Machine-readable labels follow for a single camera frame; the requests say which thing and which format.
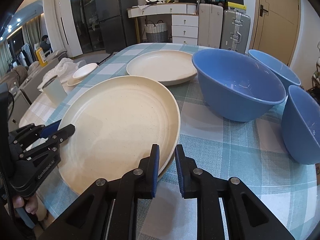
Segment white plastic bag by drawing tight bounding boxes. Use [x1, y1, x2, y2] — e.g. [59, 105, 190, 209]
[37, 57, 87, 90]

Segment dark glass cabinet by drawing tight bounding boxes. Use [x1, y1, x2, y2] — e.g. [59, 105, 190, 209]
[69, 0, 105, 56]

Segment wooden door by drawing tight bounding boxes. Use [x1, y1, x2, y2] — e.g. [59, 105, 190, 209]
[252, 0, 301, 66]

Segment blue bowl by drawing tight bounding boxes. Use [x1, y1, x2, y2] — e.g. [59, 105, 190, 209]
[192, 48, 287, 123]
[280, 85, 320, 165]
[248, 49, 302, 89]

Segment person's left hand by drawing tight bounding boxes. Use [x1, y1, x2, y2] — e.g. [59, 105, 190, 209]
[12, 194, 38, 215]

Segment white dressing table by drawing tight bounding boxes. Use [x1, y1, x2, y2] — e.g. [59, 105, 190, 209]
[127, 3, 200, 46]

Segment grey sofa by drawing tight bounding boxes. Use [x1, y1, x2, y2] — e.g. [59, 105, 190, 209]
[0, 49, 68, 133]

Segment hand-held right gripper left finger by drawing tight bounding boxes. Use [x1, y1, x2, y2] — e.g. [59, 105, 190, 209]
[34, 144, 160, 240]

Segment beige suitcase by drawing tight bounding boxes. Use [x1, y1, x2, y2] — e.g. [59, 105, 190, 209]
[198, 3, 224, 50]

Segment dark grey fridge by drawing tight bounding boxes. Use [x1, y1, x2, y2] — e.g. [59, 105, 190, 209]
[94, 0, 137, 53]

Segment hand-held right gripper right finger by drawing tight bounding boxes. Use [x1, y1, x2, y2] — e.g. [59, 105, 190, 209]
[175, 144, 296, 240]

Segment woven laundry basket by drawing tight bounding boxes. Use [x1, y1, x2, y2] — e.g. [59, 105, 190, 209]
[145, 20, 168, 43]

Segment yellow bottle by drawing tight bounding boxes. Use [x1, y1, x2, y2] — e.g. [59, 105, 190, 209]
[35, 47, 48, 67]

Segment grey-brown blanket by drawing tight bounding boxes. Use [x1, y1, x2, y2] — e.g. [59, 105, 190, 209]
[0, 64, 28, 83]

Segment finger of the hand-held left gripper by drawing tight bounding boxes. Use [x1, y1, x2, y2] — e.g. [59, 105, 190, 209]
[23, 124, 76, 161]
[9, 120, 62, 146]

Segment silver suitcase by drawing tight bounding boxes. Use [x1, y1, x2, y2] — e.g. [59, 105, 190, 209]
[220, 9, 251, 53]

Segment cream round plate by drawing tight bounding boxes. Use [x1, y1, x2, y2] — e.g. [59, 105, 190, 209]
[126, 50, 198, 86]
[58, 75, 181, 196]
[156, 150, 177, 181]

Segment pale green tumbler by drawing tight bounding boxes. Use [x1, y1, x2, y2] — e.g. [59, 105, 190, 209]
[42, 75, 68, 105]

